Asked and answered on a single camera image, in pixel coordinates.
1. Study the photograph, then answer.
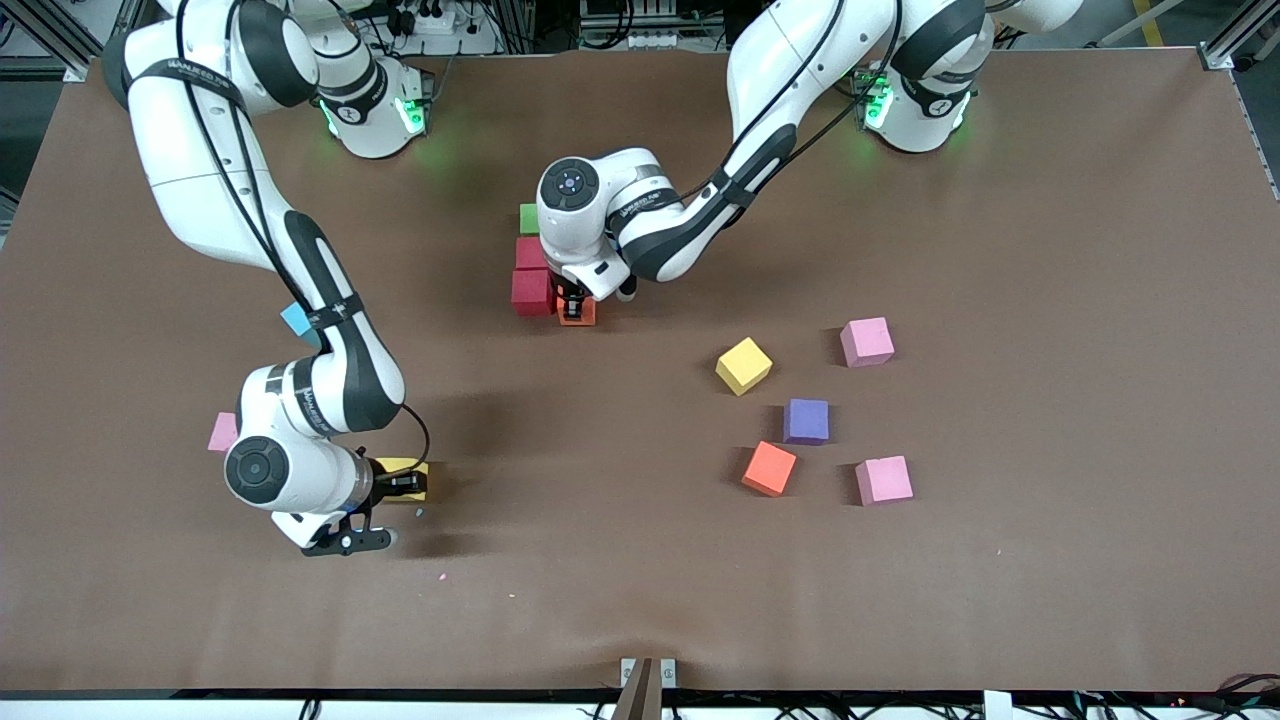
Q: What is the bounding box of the yellow foam cube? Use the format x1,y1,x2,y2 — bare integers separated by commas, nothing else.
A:
372,458,431,504
715,337,774,397

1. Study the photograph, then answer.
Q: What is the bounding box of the light blue foam cube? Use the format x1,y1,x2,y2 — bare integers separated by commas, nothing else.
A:
280,303,323,349

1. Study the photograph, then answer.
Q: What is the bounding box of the white rack equipment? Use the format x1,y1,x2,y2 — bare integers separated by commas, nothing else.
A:
578,0,723,51

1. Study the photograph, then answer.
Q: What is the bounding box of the purple foam cube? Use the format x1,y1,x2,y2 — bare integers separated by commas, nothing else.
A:
783,398,831,446

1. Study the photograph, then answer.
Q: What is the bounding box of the white power strip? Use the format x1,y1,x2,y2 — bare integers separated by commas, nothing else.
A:
388,0,489,37

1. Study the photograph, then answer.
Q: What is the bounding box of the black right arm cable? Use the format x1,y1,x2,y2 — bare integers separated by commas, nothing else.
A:
398,402,432,471

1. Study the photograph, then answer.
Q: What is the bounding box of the metal table edge bracket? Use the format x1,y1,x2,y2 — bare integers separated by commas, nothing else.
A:
612,657,678,720

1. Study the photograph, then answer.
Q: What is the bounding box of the aluminium frame profile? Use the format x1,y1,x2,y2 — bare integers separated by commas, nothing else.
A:
0,0,136,83
1198,0,1280,71

